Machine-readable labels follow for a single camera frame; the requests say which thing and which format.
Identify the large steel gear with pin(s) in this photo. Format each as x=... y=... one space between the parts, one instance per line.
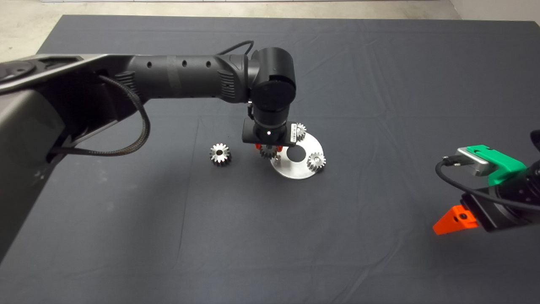
x=220 y=154

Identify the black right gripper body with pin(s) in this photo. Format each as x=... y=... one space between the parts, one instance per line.
x=506 y=217

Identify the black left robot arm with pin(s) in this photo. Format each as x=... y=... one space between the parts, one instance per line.
x=177 y=78

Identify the silver right camera box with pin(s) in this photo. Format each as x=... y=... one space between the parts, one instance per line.
x=474 y=162

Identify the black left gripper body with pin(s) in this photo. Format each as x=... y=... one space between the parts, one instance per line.
x=249 y=135

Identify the dark grey table cloth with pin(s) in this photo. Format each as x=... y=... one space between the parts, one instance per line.
x=337 y=236

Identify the small steel gear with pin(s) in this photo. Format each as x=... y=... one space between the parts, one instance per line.
x=316 y=161
x=301 y=131
x=268 y=153

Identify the green right camera mount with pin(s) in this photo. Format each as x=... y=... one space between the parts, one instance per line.
x=504 y=166

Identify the round metal plate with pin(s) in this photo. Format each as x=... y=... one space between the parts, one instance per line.
x=295 y=171

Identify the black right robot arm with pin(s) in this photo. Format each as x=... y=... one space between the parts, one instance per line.
x=521 y=185

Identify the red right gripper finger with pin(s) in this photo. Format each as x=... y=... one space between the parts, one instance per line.
x=455 y=221

